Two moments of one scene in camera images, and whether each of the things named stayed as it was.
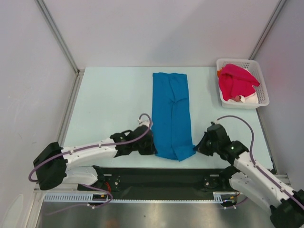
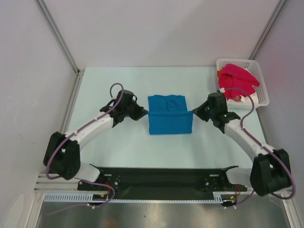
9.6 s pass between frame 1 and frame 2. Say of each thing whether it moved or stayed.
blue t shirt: moved
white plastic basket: stayed
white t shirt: stayed
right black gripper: moved
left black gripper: moved
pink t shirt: stayed
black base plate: stayed
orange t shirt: stayed
